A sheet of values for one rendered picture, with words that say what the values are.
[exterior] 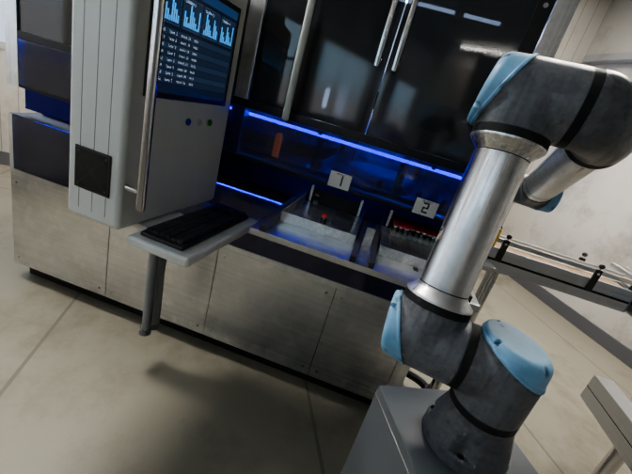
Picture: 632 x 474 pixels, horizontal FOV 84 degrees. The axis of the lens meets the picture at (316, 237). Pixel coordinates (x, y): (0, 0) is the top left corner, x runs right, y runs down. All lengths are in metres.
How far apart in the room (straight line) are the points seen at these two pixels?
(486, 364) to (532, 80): 0.42
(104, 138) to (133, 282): 1.02
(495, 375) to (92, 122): 1.05
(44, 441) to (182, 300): 0.70
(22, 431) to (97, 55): 1.25
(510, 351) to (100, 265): 1.83
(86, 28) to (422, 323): 0.99
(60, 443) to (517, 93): 1.63
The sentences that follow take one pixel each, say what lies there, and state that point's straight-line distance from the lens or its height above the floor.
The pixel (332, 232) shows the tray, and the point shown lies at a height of 0.90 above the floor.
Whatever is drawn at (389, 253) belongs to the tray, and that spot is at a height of 0.90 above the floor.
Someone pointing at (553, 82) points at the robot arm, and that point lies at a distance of 0.63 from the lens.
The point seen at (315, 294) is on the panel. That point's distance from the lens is 1.56.
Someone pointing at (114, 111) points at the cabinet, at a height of 1.12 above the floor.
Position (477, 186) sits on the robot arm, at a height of 1.22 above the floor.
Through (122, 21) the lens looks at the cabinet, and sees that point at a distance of 1.04.
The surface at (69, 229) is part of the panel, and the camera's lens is 2.10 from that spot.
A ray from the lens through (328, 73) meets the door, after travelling 1.40.
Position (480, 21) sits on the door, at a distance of 1.42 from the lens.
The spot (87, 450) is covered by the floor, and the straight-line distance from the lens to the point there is 1.60.
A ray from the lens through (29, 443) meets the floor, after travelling 1.66.
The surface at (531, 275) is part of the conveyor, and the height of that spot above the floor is 0.87.
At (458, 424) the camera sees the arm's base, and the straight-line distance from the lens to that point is 0.70.
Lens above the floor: 1.28
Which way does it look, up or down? 21 degrees down
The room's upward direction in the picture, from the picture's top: 16 degrees clockwise
